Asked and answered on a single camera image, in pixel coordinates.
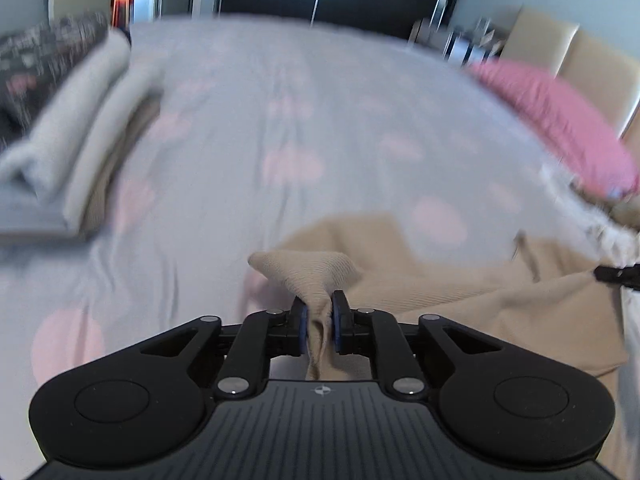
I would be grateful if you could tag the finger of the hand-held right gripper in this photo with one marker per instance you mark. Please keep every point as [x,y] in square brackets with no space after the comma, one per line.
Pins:
[615,275]

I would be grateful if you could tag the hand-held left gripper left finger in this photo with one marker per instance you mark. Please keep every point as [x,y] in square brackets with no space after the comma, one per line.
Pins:
[300,327]

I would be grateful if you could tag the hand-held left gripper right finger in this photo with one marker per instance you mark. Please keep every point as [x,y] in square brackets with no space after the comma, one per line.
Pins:
[338,327]

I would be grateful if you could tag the beige sweater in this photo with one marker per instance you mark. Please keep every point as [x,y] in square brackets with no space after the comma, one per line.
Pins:
[450,300]

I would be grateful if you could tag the white t-shirt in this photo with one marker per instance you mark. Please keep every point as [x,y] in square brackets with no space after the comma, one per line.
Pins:
[595,240]

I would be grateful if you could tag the pink pillow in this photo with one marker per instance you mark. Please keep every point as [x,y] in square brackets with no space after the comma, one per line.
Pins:
[565,120]

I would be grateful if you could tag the polka dot bed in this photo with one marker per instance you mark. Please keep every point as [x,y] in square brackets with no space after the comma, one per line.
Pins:
[300,160]

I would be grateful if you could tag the cream padded headboard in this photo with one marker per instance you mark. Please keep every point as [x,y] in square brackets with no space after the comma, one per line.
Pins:
[575,60]

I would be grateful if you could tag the tan folded garment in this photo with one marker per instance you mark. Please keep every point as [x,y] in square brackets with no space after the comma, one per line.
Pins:
[107,195]

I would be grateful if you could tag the cream folded garment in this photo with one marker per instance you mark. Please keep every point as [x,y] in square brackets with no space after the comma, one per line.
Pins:
[115,125]

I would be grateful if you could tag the white nightstand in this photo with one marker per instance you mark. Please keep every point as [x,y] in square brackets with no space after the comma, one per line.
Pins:
[460,45]

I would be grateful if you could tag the pale blue folded garment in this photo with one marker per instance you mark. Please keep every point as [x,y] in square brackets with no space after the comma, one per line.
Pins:
[30,215]

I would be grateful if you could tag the pale grey folded garment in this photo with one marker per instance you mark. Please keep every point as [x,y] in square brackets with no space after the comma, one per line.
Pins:
[75,110]

